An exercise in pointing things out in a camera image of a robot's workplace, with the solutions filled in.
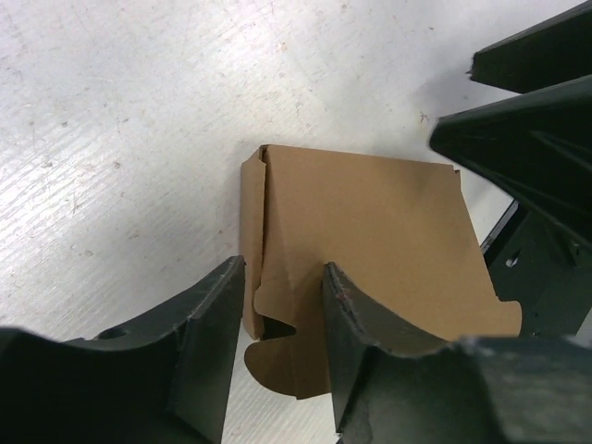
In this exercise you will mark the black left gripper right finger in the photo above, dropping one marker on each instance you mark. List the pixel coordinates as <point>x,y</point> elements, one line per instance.
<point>392,382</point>

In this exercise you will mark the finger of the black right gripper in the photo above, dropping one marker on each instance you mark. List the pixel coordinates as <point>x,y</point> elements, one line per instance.
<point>552,52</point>

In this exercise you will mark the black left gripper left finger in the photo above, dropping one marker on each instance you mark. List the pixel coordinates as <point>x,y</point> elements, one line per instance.
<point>161,377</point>

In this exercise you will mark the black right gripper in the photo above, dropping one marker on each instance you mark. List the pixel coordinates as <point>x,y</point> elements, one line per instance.
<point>536,147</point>

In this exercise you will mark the brown paper box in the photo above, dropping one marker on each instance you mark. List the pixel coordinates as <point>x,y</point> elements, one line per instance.
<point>399,229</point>

